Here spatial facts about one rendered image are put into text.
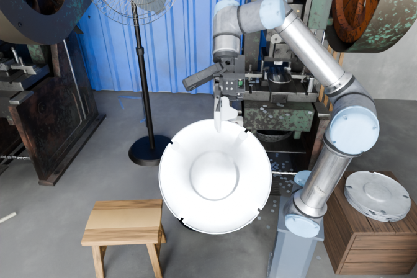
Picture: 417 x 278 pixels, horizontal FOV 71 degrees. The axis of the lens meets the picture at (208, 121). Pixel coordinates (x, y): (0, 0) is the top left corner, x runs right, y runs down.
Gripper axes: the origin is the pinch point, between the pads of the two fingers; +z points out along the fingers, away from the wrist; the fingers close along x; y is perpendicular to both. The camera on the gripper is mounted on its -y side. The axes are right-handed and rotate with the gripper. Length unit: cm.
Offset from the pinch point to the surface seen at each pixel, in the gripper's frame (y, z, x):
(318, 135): 56, -14, 90
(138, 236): -35, 39, 63
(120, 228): -44, 36, 66
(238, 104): 11, -31, 89
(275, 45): 29, -59, 72
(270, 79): 28, -43, 82
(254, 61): 22, -65, 107
